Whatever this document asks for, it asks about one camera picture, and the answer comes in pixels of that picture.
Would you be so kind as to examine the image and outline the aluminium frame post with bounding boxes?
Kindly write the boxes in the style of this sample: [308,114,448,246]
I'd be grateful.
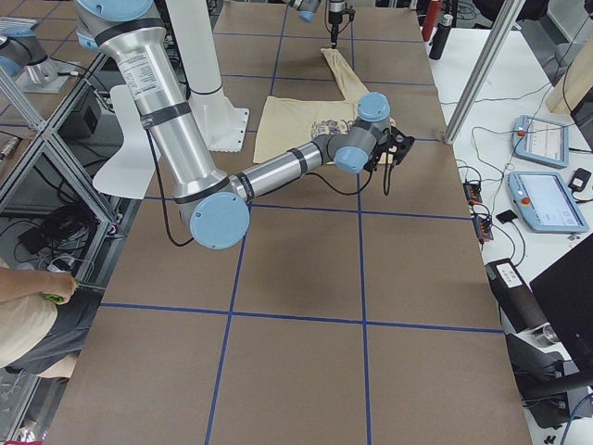
[443,0,525,145]

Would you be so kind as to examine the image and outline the far blue teach pendant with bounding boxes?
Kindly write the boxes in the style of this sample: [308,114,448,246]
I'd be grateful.
[511,115,569,169]

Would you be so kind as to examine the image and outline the black water bottle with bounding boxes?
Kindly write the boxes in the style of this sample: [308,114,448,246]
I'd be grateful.
[428,14,454,60]

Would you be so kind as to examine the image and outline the near blue teach pendant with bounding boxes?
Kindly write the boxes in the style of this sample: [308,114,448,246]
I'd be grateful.
[507,172,589,234]

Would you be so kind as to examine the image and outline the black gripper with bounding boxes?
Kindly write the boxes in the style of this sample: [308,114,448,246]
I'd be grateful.
[363,125,415,174]
[327,0,356,47]

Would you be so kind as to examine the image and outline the red bottle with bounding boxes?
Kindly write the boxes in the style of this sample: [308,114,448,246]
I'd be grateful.
[422,0,441,42]

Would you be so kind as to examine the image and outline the cream long-sleeve graphic shirt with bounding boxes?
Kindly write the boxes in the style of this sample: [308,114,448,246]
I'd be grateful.
[253,48,369,164]

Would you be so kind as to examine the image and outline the blue teach pendant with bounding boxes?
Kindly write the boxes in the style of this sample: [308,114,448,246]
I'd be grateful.
[511,115,569,169]
[507,172,589,234]

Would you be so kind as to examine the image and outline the seated person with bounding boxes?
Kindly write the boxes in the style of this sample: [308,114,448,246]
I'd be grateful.
[1,263,101,378]

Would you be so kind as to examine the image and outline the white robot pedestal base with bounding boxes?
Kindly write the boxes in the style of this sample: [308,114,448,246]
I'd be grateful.
[166,0,249,153]

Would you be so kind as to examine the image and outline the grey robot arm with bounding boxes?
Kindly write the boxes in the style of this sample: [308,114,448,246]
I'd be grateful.
[285,0,356,49]
[75,1,414,249]

